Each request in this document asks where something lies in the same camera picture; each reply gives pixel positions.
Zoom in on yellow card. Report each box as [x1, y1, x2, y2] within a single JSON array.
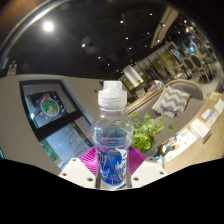
[[209, 92, 220, 102]]

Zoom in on group of ceiling lights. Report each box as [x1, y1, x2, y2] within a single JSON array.
[[43, 13, 201, 64]]

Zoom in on blue white packet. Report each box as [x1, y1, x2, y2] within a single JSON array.
[[200, 108, 214, 122]]

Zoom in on group of round-back chairs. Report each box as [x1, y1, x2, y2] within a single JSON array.
[[166, 49, 218, 84]]

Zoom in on clear blue-label drink bottle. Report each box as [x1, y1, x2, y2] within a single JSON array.
[[90, 80, 135, 186]]

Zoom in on white napkin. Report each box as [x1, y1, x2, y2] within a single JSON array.
[[213, 98, 224, 114]]

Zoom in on green potted plant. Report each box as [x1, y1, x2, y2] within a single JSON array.
[[129, 112, 175, 158]]

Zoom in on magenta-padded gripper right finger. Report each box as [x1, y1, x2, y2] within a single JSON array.
[[126, 146, 168, 188]]

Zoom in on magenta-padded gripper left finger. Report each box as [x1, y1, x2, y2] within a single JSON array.
[[58, 146, 99, 189]]

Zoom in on white printed pamphlet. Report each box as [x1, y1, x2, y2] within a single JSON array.
[[164, 128, 198, 163]]

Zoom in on person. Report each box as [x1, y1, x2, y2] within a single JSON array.
[[146, 79, 164, 93]]

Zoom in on white orange-print box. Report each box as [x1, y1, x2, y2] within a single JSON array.
[[189, 117, 212, 144]]

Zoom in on grey white chevron cushion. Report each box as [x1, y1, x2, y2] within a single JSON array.
[[151, 85, 192, 119]]

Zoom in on white paper sheets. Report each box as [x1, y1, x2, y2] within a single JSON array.
[[206, 109, 222, 128]]

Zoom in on grey curved sofa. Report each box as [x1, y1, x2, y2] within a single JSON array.
[[124, 79, 209, 148]]

